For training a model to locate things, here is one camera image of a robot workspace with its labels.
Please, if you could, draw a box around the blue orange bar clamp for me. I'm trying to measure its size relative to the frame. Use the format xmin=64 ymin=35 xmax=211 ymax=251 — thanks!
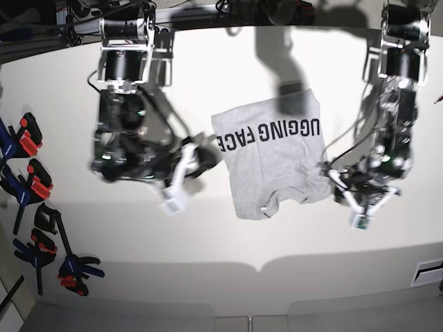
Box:
xmin=12 ymin=228 xmax=57 ymax=296
xmin=1 ymin=158 xmax=53 ymax=235
xmin=1 ymin=112 xmax=43 ymax=169

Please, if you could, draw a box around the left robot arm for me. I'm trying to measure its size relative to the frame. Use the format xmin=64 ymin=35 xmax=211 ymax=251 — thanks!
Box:
xmin=334 ymin=1 xmax=437 ymax=206

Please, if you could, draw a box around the red screwdriver tip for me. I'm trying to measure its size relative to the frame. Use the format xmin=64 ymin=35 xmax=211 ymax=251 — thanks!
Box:
xmin=434 ymin=95 xmax=443 ymax=104

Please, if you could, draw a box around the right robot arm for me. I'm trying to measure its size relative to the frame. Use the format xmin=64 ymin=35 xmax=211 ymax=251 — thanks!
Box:
xmin=91 ymin=1 xmax=217 ymax=185

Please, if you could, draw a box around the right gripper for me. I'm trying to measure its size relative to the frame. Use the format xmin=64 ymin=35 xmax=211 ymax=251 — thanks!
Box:
xmin=138 ymin=145 xmax=220 ymax=187

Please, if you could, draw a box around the grey T-shirt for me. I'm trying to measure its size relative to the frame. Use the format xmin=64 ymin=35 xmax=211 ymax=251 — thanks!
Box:
xmin=211 ymin=89 xmax=332 ymax=220

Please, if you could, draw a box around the long black bar clamp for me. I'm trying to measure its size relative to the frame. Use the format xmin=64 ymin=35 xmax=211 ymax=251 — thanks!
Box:
xmin=35 ymin=203 xmax=105 ymax=297

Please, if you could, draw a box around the black strip at table corner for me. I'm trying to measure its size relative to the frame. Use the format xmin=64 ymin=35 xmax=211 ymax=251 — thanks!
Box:
xmin=0 ymin=275 xmax=24 ymax=314

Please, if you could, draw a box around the white label with black mark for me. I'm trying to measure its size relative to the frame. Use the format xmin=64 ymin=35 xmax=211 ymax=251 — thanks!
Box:
xmin=410 ymin=258 xmax=442 ymax=287

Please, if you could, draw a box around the top blue orange bar clamp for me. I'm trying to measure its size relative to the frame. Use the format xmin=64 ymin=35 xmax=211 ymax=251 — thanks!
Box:
xmin=1 ymin=112 xmax=43 ymax=169

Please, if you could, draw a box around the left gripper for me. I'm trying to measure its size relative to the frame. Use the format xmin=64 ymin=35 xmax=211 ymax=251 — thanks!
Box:
xmin=333 ymin=162 xmax=395 ymax=205

